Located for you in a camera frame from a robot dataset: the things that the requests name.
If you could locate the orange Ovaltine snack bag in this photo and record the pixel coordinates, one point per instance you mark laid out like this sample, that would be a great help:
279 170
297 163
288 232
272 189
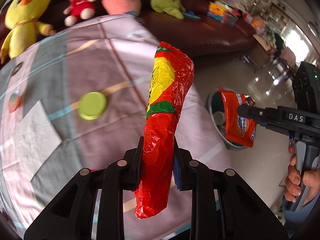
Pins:
238 129

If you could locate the yellow duck plush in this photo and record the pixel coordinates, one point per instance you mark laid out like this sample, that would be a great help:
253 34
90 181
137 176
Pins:
22 19

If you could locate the yellow-green round lid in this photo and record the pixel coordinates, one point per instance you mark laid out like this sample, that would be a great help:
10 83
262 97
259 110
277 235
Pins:
92 105

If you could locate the colourful toy books stack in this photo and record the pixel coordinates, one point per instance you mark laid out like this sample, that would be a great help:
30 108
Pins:
225 11

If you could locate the egg-shaped plastic shell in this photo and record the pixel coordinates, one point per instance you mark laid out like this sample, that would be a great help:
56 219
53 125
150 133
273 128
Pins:
14 101

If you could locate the white paper napkin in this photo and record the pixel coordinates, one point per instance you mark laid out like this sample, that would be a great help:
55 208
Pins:
34 140

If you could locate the plaid pink grey tablecloth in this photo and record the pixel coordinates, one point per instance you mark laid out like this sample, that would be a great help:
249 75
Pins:
74 100

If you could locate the person's right hand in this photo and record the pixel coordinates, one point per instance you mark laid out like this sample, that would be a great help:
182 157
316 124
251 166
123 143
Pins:
292 187

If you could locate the teal trash bin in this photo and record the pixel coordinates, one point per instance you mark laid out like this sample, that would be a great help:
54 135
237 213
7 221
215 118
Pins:
214 103

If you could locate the brown teddy bear red outfit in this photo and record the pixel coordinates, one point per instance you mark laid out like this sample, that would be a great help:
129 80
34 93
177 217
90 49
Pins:
79 10

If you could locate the red yellow chip bag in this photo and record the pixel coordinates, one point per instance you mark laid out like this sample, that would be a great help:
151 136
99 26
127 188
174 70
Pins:
171 79

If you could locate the white green paper cup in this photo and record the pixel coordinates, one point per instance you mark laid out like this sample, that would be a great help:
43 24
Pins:
219 118

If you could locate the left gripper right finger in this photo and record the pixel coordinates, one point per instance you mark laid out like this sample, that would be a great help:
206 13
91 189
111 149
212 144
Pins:
223 205

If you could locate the dark red leather sofa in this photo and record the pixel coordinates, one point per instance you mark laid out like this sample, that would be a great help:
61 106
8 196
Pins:
196 38

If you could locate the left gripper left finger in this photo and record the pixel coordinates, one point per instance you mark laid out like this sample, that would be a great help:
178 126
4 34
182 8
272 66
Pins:
69 215

